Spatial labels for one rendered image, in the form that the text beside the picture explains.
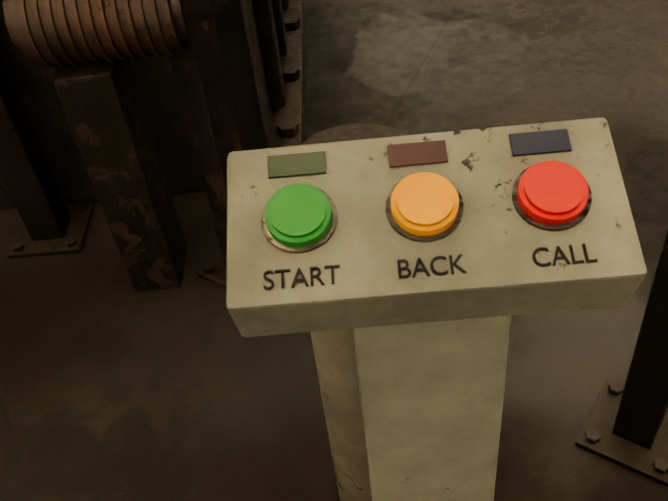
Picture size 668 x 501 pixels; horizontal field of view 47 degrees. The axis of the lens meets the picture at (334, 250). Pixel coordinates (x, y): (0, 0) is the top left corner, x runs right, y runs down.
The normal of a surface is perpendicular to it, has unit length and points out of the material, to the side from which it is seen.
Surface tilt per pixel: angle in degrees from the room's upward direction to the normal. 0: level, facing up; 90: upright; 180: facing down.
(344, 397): 90
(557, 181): 20
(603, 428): 0
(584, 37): 0
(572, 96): 0
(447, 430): 90
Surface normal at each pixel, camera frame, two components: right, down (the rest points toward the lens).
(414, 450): 0.03, 0.69
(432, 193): -0.07, -0.44
